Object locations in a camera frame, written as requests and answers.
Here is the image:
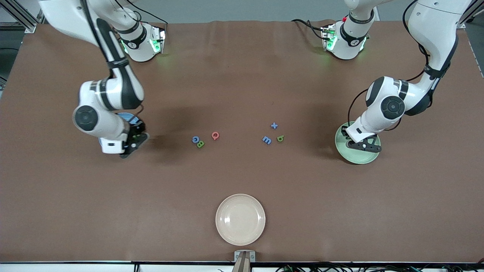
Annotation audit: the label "black base cable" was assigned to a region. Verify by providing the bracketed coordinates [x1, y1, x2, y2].
[113, 0, 169, 25]
[290, 18, 326, 40]

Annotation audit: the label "brown table mat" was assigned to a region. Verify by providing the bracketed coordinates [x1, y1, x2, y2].
[0, 20, 484, 264]

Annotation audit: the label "aluminium frame profile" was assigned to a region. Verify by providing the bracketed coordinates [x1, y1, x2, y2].
[0, 0, 38, 34]

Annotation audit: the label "tan upright bar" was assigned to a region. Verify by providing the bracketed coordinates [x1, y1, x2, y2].
[231, 252, 251, 272]

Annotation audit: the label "green plate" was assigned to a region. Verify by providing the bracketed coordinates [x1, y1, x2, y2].
[335, 121, 381, 165]

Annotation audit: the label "cream plate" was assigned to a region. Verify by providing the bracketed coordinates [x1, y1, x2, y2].
[215, 193, 266, 246]

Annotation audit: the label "tangled black cables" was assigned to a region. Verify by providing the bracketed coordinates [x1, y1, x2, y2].
[276, 263, 484, 272]

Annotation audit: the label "blue plate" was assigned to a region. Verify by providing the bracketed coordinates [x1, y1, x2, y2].
[98, 112, 143, 127]

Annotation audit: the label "grey metal clamp bracket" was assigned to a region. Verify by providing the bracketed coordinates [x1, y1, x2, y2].
[234, 250, 256, 263]

